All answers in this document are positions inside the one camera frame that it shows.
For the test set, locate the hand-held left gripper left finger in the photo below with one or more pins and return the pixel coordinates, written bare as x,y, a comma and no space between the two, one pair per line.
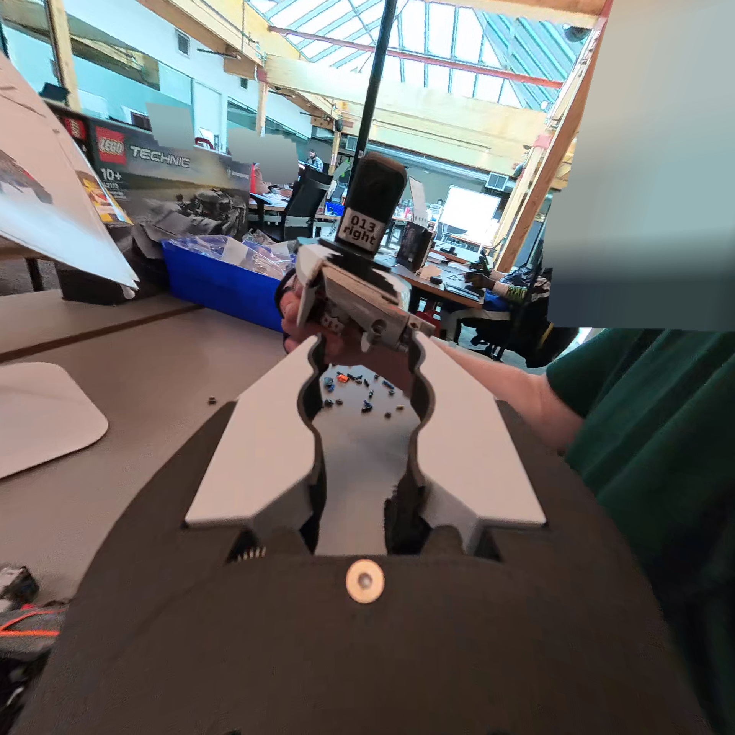
258,459

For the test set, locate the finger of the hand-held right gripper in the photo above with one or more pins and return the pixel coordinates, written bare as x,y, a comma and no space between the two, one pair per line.
307,270
396,293

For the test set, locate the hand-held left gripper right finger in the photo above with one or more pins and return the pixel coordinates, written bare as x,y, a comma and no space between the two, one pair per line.
476,459

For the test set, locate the small grey lego subassembly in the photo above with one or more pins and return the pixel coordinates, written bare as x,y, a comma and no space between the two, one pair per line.
356,298

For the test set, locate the large grey lego vehicle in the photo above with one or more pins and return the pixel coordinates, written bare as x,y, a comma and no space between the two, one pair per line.
23,631

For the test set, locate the person's right forearm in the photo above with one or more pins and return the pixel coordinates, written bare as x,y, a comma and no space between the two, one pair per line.
517,390

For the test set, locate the scattered small lego pieces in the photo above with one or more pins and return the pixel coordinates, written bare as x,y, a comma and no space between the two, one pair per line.
343,378

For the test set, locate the dark printed lego box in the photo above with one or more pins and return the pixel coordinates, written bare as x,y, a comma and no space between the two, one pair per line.
172,189

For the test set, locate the lego instruction booklet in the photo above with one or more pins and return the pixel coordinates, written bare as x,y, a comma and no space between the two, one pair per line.
57,218

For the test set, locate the person's right hand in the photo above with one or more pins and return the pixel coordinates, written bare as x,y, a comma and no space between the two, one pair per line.
344,357

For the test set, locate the wooden background desk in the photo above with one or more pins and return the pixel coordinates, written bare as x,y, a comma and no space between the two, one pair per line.
453,284

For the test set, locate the pile of clear plastic bags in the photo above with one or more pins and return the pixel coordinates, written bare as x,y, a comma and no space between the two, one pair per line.
247,252

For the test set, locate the black mesh office chair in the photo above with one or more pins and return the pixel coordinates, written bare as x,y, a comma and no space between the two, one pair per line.
307,201

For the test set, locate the blue plastic bin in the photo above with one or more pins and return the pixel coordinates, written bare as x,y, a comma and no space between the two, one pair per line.
218,287

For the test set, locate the white board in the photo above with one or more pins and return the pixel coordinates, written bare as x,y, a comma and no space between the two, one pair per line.
468,209

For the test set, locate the black pole with ribbed disc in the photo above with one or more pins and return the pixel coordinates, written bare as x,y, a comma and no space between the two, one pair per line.
376,69

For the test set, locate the person's green shirt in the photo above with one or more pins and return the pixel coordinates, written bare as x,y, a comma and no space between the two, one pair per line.
660,459

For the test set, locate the white book stand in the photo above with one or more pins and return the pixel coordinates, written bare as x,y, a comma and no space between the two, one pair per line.
40,413

